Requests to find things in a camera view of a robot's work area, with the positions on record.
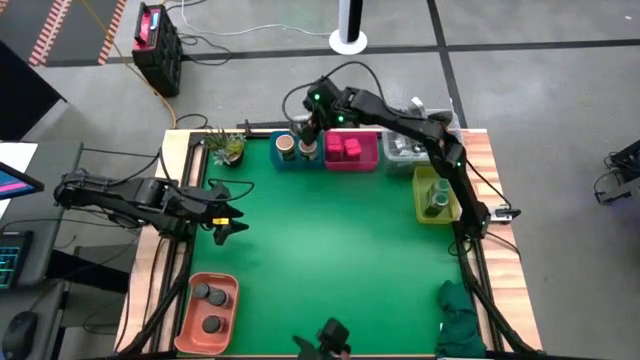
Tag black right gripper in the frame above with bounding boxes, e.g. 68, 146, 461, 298
298, 110, 326, 146

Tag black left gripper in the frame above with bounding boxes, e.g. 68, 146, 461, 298
187, 184, 250, 246

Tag brown-lid glass spice jar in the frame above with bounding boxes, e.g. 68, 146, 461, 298
297, 140, 319, 162
275, 133, 297, 162

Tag red-lid patterned spice tin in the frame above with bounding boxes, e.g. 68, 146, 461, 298
325, 132, 345, 162
343, 137, 363, 161

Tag blue plastic bin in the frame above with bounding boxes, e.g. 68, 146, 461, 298
268, 130, 327, 172

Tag pink plastic bin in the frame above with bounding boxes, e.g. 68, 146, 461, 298
323, 129, 380, 173

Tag succulent plant in black pot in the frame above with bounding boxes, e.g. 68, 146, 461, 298
203, 128, 248, 169

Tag clear plastic storage box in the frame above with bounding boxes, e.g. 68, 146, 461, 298
381, 107, 465, 175

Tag white round-base stand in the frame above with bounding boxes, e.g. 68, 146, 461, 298
327, 0, 369, 56

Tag orange plastic tray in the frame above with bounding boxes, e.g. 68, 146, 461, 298
173, 271, 241, 357

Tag yellow plastic bin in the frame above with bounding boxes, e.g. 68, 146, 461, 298
411, 165, 463, 226

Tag black crate red top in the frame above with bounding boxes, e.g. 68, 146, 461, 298
131, 1, 184, 99

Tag grey desk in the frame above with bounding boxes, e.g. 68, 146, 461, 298
0, 139, 131, 360

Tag computer monitor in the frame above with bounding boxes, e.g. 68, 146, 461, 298
0, 161, 46, 202

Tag backlit keyboard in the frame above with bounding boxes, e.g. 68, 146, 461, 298
0, 230, 35, 291

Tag white paper sheet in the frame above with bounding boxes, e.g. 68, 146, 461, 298
0, 142, 39, 174

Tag green cloth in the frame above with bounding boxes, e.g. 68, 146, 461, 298
433, 280, 489, 359

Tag black computer mouse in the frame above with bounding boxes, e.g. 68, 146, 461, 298
1, 310, 40, 359

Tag black cabinet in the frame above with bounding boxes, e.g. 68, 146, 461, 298
0, 39, 67, 142

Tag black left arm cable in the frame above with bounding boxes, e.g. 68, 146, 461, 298
206, 178, 256, 204

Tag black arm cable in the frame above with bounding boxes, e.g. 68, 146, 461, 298
206, 178, 256, 204
281, 60, 387, 126

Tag black aluminium frame bar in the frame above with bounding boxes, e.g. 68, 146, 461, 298
236, 119, 304, 140

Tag black aluminium frame rails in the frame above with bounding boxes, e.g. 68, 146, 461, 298
451, 222, 544, 359
115, 130, 214, 360

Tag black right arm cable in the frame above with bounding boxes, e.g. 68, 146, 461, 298
281, 60, 387, 126

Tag white cable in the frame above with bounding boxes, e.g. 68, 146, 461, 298
177, 0, 334, 39

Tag yellow cable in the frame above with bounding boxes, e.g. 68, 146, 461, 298
78, 0, 179, 130

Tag black equipment with cables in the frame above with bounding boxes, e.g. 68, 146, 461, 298
593, 138, 640, 206

